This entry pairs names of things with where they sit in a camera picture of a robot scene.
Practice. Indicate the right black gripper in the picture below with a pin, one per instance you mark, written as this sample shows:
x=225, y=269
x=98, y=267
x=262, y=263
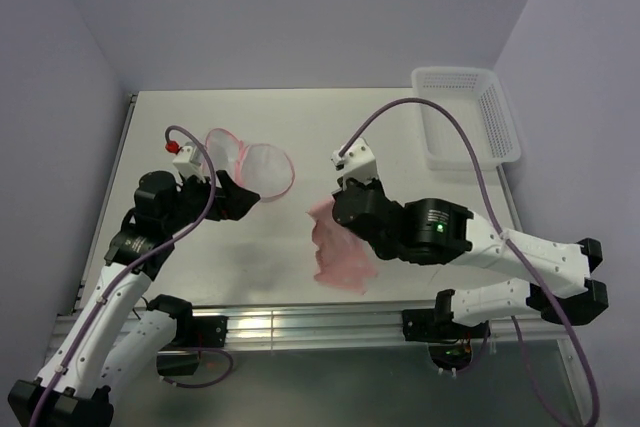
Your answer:
x=370, y=182

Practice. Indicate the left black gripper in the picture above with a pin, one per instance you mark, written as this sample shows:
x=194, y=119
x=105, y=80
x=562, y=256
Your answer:
x=231, y=201

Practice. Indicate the white mesh laundry bag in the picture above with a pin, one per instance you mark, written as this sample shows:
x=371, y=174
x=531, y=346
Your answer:
x=262, y=168

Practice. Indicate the pink bra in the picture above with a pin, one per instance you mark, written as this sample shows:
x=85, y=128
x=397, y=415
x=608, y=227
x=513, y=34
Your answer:
x=341, y=260

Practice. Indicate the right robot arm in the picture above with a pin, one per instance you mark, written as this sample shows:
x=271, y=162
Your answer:
x=549, y=278

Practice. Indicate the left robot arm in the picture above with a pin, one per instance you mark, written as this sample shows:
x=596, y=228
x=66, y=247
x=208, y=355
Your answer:
x=79, y=384

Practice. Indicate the white plastic basket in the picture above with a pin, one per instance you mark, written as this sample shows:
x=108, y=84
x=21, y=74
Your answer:
x=475, y=98

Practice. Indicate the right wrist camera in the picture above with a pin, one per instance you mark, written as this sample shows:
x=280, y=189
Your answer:
x=358, y=163

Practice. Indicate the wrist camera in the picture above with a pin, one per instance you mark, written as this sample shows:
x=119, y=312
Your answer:
x=358, y=163
x=188, y=160

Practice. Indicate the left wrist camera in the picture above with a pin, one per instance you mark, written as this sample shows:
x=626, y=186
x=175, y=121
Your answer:
x=188, y=160

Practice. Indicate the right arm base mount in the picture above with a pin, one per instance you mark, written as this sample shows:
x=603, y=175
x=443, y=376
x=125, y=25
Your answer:
x=452, y=348

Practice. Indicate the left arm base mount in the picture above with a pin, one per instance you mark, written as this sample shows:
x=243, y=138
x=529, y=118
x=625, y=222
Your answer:
x=183, y=356

